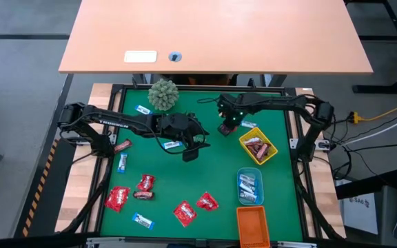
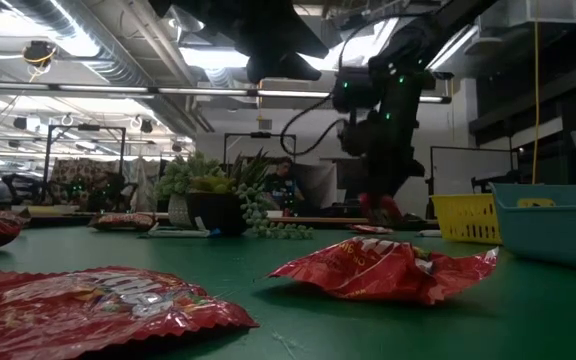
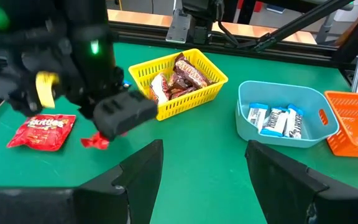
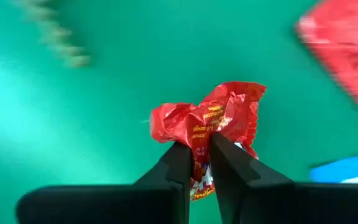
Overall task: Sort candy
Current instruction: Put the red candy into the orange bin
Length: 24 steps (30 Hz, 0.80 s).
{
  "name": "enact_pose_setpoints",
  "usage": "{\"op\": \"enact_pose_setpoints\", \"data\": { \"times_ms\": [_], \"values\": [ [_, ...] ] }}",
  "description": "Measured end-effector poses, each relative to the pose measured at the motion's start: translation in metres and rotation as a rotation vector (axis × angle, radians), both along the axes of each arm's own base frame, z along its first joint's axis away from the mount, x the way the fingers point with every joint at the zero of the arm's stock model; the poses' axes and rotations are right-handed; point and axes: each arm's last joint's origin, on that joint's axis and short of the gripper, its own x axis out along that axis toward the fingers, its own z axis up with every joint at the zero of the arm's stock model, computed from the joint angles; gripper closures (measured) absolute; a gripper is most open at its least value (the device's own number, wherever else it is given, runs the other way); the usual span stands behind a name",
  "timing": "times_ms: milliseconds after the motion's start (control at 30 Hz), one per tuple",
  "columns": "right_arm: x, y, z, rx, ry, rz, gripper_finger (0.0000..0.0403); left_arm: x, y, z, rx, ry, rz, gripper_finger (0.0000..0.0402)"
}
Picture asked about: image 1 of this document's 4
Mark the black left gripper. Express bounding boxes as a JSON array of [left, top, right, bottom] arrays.
[[155, 112, 212, 151]]

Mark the white rectangular desk plate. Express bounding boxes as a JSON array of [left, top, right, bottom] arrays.
[[123, 50, 158, 64]]

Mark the silver aluminium rail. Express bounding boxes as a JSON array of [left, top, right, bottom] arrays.
[[276, 240, 318, 248], [86, 236, 127, 247]]

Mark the round pale green succulent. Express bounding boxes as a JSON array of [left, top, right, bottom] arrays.
[[146, 78, 180, 112]]

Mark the black aluminium table frame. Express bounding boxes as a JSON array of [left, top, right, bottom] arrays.
[[59, 82, 346, 244]]

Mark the green table mat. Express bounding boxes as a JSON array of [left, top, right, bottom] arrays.
[[100, 88, 305, 241]]

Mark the white cable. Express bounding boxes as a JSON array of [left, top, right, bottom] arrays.
[[343, 113, 397, 145]]

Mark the yellow plastic basket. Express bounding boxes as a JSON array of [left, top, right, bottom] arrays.
[[238, 126, 278, 166]]

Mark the yellow power cable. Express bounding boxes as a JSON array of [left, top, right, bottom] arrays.
[[348, 106, 397, 125]]

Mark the black metal stand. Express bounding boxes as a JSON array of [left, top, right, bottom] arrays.
[[345, 0, 397, 94]]

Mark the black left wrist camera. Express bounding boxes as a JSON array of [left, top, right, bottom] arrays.
[[181, 147, 201, 163]]

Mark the black hazard-striped platform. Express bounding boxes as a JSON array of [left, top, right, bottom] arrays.
[[14, 137, 77, 238]]

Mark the light blue plastic bin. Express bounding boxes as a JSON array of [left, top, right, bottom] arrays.
[[236, 167, 265, 207]]

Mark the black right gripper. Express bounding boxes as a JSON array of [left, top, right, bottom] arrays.
[[217, 115, 241, 135]]

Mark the light wooden desk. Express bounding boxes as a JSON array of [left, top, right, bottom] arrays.
[[57, 0, 374, 76]]

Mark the orange plastic basket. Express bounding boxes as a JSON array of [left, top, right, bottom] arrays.
[[236, 205, 271, 248]]

